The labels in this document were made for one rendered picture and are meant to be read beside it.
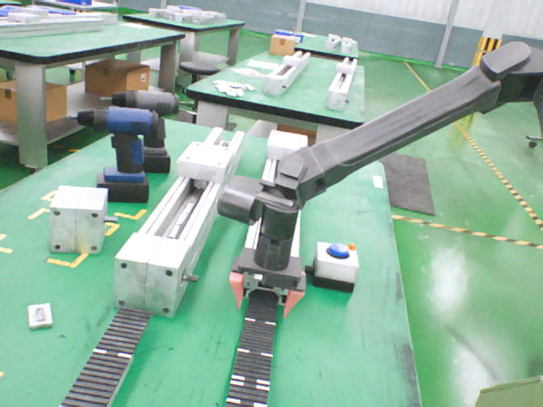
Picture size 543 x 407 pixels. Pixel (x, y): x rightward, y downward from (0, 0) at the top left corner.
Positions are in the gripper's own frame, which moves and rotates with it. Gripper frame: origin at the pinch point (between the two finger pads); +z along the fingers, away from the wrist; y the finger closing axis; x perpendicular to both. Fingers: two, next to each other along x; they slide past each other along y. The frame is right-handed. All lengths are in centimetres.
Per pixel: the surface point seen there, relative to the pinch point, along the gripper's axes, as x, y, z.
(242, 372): 18.3, 1.4, -1.9
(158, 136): -59, 36, -8
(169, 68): -431, 130, 38
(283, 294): -4.2, -3.2, -0.6
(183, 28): -514, 139, 6
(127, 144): -36, 37, -12
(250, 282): -4.3, 2.9, -1.8
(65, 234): -8.7, 38.4, -1.9
